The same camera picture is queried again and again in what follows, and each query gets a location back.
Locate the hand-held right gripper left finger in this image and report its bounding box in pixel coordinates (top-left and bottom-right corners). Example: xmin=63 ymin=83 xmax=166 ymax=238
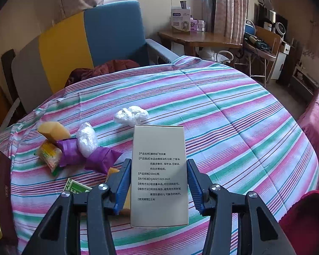
xmin=21 ymin=159 xmax=133 ymax=255

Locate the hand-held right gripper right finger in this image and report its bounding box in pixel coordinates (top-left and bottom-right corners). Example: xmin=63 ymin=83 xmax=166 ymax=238
xmin=187 ymin=159 xmax=295 ymax=255

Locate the yellow sponge cake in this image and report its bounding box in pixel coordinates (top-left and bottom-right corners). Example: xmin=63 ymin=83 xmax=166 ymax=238
xmin=106 ymin=167 xmax=132 ymax=215
xmin=38 ymin=121 xmax=71 ymax=142

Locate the purple candy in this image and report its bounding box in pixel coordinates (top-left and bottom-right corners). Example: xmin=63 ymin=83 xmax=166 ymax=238
xmin=56 ymin=137 xmax=81 ymax=166
xmin=85 ymin=147 xmax=123 ymax=175

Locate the beige carton box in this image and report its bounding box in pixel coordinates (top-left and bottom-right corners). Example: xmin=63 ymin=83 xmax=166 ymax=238
xmin=130 ymin=125 xmax=190 ymax=228

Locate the white plastic-wrapped ball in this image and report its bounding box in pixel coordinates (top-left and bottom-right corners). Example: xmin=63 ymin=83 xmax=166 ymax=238
xmin=128 ymin=106 xmax=149 ymax=124
xmin=77 ymin=122 xmax=99 ymax=158

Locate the white plush ball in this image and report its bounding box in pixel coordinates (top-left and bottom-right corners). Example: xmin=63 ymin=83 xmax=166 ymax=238
xmin=114 ymin=108 xmax=135 ymax=125

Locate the yellow green snack packet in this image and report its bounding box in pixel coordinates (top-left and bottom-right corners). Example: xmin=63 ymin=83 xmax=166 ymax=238
xmin=37 ymin=141 xmax=64 ymax=176

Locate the golden tin box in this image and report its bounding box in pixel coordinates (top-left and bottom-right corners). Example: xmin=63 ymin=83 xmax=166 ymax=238
xmin=0 ymin=151 xmax=19 ymax=246

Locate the small green box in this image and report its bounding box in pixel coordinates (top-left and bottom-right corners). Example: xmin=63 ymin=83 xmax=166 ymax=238
xmin=66 ymin=178 xmax=93 ymax=193

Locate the striped bed sheet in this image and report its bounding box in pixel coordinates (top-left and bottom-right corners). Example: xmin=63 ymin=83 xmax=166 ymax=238
xmin=0 ymin=56 xmax=319 ymax=255

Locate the person's red clothing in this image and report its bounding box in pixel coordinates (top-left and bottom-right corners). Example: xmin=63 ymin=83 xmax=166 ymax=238
xmin=279 ymin=190 xmax=319 ymax=255

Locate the dark red cloth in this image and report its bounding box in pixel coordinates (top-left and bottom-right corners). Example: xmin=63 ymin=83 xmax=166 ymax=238
xmin=64 ymin=60 xmax=140 ymax=87

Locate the pink blanket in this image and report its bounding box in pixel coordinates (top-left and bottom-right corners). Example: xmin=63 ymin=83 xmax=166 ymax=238
xmin=298 ymin=88 xmax=319 ymax=189

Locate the white plastic bag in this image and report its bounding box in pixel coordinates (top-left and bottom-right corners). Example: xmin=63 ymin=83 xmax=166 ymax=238
xmin=199 ymin=46 xmax=221 ymax=61

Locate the wooden desk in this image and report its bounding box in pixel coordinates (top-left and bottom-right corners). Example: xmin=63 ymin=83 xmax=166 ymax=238
xmin=158 ymin=30 xmax=244 ymax=56

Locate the grey yellow blue sofa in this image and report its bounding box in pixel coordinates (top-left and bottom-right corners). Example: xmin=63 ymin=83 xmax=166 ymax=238
xmin=11 ymin=0 xmax=180 ymax=115

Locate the white cabinet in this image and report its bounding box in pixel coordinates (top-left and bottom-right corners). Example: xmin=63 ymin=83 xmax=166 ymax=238
xmin=271 ymin=41 xmax=294 ymax=80

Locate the wooden chair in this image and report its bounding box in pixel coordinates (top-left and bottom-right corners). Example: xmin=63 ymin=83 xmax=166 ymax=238
xmin=245 ymin=26 xmax=282 ymax=83

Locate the white product box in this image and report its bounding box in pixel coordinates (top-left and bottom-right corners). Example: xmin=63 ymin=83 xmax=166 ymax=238
xmin=171 ymin=6 xmax=191 ymax=34

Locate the blue container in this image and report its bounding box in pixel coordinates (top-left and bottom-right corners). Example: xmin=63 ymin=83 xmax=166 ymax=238
xmin=245 ymin=20 xmax=256 ymax=36

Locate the white electric fan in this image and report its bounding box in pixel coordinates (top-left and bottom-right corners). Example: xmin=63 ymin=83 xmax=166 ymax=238
xmin=272 ymin=23 xmax=288 ymax=41

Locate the pink patterned curtain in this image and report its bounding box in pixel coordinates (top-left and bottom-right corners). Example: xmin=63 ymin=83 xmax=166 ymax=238
xmin=203 ymin=0 xmax=249 ymax=39

